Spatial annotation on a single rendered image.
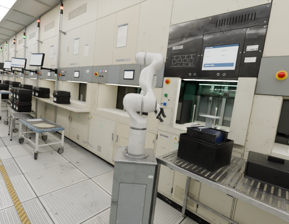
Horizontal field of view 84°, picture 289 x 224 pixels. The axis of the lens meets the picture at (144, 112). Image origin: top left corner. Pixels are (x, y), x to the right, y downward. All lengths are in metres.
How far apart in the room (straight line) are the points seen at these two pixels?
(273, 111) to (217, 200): 0.89
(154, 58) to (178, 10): 0.86
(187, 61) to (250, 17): 0.59
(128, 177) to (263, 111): 1.10
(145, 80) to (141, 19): 1.31
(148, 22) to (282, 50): 1.40
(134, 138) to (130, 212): 0.48
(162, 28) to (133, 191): 1.67
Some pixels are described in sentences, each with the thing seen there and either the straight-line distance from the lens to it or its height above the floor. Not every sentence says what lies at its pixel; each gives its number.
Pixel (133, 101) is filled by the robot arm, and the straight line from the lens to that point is 1.06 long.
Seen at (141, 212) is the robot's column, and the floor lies 0.41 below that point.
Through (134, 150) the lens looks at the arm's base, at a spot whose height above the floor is 0.80.
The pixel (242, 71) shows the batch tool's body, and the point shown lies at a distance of 1.56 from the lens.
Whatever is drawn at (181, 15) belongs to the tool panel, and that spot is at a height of 2.03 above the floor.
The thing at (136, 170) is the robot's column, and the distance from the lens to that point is 1.10.
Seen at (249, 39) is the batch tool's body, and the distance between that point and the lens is 1.62.
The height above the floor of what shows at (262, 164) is 0.86.
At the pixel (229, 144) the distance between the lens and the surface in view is 1.25.
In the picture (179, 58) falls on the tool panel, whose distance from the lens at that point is 1.81.
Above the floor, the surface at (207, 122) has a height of 1.04.
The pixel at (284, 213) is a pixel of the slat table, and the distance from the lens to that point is 0.99.
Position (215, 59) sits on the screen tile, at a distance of 1.65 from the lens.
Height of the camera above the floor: 1.19
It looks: 6 degrees down
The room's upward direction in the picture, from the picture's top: 6 degrees clockwise
